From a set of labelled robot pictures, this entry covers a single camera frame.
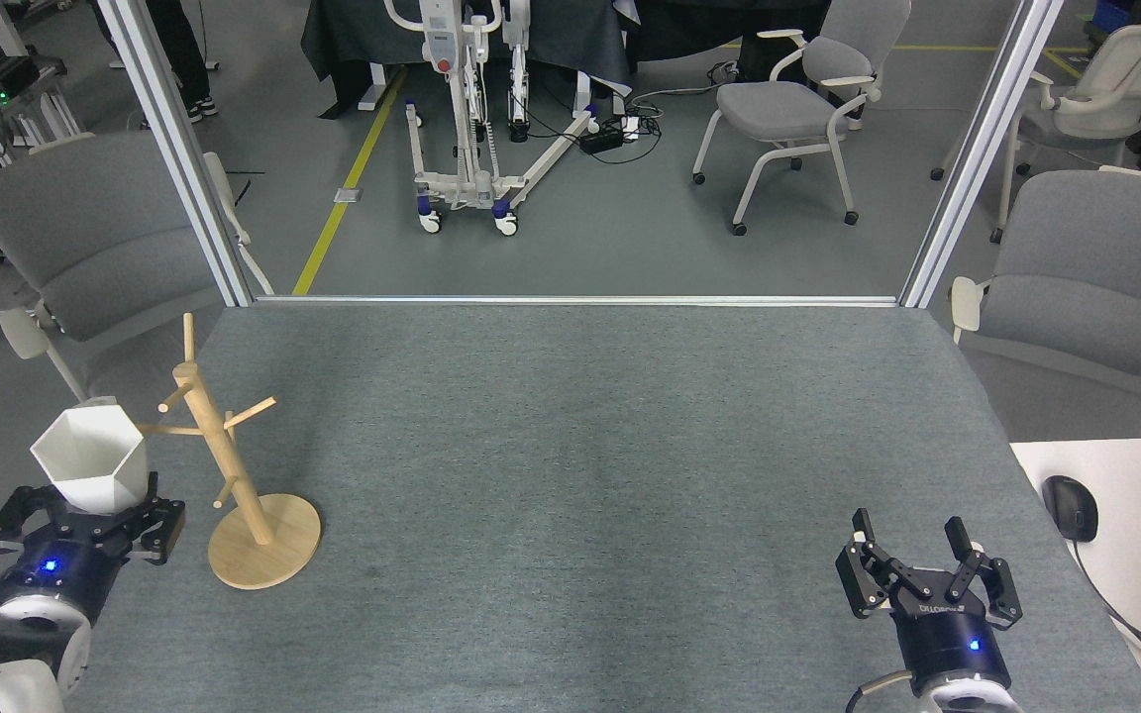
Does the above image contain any black power strip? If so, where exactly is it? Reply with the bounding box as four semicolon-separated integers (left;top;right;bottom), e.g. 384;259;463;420
578;117;643;154

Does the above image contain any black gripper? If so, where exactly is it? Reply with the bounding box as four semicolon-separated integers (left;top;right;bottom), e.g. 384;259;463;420
836;509;1022;694
0;473;186;623

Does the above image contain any silver frame post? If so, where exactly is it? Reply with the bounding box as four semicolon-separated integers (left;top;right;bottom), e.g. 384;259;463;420
899;0;1067;308
97;0;259;308

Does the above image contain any black computer mouse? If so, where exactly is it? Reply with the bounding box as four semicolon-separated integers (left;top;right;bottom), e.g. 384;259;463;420
1042;475;1098;543

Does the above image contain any grey chair with cream frame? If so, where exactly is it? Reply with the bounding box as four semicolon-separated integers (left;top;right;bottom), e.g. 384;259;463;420
0;132;274;471
691;0;913;237
949;166;1141;437

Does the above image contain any dark table cloth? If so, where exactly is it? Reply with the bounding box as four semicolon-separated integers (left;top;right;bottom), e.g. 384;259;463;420
300;0;631;120

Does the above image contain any cream mesh-back chair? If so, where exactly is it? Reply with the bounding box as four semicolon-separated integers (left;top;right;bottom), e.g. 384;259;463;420
931;22;1141;244

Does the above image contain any wooden cup rack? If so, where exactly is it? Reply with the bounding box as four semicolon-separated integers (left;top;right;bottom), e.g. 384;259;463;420
135;313;322;591

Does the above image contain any person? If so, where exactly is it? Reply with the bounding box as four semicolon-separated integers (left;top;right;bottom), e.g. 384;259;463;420
90;0;220;130

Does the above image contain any silver table edge rail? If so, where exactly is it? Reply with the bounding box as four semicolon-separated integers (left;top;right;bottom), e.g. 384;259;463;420
254;294;903;308

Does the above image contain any white hexagonal cup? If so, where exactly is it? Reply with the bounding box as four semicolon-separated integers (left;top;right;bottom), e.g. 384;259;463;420
31;396;149;514

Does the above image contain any white wheeled stand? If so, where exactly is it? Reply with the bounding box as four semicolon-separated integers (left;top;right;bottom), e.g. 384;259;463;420
384;0;599;237

